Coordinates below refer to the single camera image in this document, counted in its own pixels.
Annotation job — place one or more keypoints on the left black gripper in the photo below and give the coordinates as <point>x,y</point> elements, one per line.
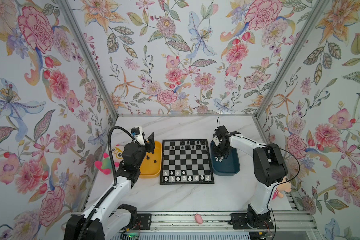
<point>150,145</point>

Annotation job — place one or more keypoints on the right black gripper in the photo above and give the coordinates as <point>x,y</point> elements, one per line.
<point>216,154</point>

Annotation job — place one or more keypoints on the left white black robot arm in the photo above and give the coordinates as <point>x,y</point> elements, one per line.
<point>106,216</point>

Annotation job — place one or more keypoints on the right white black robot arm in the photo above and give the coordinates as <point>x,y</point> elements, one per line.
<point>269,169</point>

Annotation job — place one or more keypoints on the dark teal plastic tray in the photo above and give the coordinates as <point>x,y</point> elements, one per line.
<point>227,166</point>

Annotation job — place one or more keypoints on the yellow plastic tray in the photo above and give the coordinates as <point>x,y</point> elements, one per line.
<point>152,163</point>

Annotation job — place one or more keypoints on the black white chessboard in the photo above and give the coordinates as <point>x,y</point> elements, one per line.
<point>186,162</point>

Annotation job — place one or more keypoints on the colourful plush toy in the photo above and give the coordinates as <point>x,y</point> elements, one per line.
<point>104,166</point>

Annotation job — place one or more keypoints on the pink striped plush doll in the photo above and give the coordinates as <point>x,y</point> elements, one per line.
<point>284,187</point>

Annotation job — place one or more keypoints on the small pink toy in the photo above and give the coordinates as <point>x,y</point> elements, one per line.
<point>198,219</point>

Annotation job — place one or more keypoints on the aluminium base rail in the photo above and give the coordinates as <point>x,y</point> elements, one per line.
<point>220,221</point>

